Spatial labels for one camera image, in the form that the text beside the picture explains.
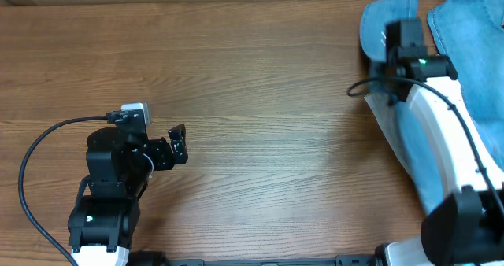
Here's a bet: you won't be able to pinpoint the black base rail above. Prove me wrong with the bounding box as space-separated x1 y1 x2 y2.
126 251 385 266

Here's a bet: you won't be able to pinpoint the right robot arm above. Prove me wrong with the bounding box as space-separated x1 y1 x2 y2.
379 20 503 265

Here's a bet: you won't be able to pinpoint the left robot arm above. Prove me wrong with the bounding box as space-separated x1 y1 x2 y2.
68 124 188 266

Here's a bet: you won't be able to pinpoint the light blue denim jeans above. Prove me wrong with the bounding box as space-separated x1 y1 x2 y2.
359 0 503 212

